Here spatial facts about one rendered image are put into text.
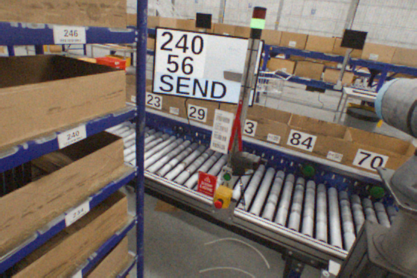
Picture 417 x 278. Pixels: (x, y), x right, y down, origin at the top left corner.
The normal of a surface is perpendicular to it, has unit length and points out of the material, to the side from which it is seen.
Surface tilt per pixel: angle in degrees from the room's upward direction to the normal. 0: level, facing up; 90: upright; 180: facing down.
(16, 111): 91
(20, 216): 91
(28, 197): 91
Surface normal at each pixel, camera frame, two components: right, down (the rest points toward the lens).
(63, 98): 0.89, 0.27
